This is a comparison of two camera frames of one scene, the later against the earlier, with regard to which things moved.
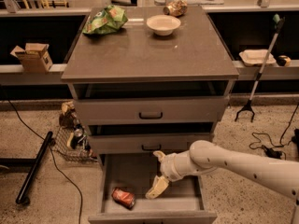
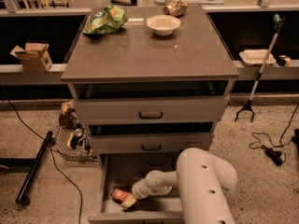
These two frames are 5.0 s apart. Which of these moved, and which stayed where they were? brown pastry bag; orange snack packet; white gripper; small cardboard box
Moved: white gripper
Stayed: brown pastry bag; small cardboard box; orange snack packet
